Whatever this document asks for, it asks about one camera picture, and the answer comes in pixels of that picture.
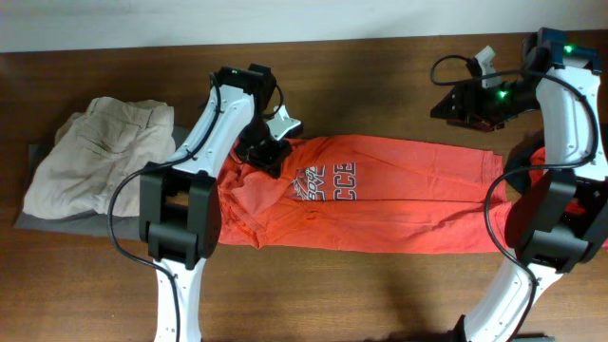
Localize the orange soccer t-shirt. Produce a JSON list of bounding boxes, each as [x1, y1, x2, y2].
[[218, 135, 511, 254]]

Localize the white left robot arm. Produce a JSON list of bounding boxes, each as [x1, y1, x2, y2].
[[139, 64, 301, 341]]

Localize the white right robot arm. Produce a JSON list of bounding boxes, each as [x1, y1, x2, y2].
[[430, 28, 607, 341]]

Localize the red patterned garment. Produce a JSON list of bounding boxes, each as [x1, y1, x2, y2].
[[527, 146, 588, 218]]

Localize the beige folded shorts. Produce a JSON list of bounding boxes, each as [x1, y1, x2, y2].
[[23, 97, 176, 219]]

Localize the grey folded garment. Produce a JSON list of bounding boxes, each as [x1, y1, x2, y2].
[[13, 124, 191, 241]]

